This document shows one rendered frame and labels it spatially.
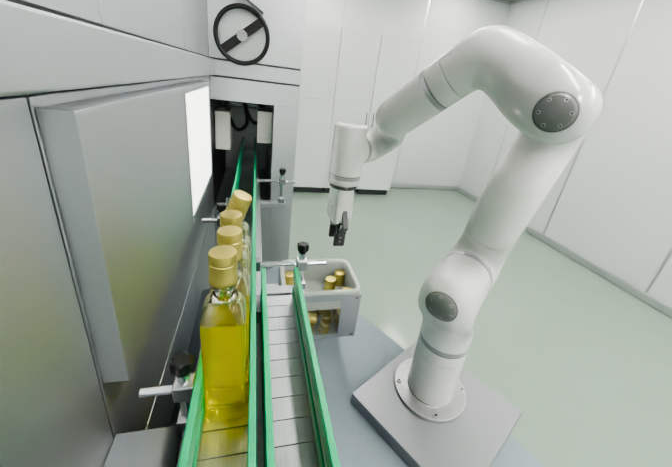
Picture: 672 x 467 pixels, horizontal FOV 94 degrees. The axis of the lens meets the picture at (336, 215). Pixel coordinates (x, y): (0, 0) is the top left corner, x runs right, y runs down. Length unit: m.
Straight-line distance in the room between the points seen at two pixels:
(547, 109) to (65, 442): 0.69
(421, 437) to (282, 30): 1.45
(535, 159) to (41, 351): 0.71
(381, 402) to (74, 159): 0.84
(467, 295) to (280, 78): 1.16
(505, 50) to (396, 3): 4.54
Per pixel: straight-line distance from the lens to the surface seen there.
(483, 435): 1.00
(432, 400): 0.96
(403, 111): 0.68
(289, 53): 1.49
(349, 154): 0.78
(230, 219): 0.50
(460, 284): 0.67
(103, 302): 0.46
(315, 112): 4.32
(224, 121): 1.63
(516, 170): 0.64
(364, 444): 0.94
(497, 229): 0.66
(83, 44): 0.42
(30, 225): 0.37
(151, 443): 0.60
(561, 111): 0.53
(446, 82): 0.65
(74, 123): 0.37
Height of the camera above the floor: 1.54
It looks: 23 degrees down
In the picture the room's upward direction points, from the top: 7 degrees clockwise
